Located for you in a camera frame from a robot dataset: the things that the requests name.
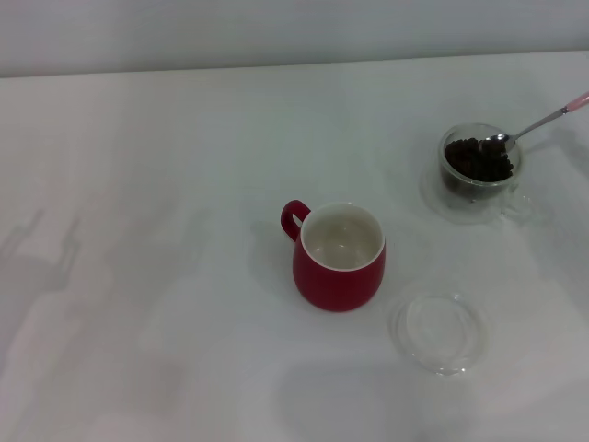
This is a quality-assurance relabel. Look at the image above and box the red ceramic mug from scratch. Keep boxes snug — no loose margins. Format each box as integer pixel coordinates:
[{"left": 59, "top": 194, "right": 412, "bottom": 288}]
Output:
[{"left": 280, "top": 199, "right": 387, "bottom": 313}]

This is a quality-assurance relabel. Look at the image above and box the pink handled metal spoon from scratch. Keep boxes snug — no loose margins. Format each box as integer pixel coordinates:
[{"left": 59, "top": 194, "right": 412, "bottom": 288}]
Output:
[{"left": 477, "top": 90, "right": 589, "bottom": 154}]

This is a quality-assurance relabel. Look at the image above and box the pile of coffee beans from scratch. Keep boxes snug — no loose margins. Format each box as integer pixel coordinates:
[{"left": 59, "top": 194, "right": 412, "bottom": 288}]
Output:
[{"left": 444, "top": 136, "right": 514, "bottom": 182}]

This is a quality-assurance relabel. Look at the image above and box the clear glass saucer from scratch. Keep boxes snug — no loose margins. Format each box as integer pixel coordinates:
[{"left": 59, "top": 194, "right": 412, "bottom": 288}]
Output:
[{"left": 418, "top": 168, "right": 522, "bottom": 226}]

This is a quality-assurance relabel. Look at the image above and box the small clear glass dish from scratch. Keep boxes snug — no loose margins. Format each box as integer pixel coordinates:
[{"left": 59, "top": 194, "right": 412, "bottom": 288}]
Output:
[{"left": 388, "top": 292, "right": 491, "bottom": 378}]

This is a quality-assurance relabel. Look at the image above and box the clear glass cup with handle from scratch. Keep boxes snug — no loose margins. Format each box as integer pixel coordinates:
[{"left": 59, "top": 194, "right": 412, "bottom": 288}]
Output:
[{"left": 437, "top": 122, "right": 536, "bottom": 223}]

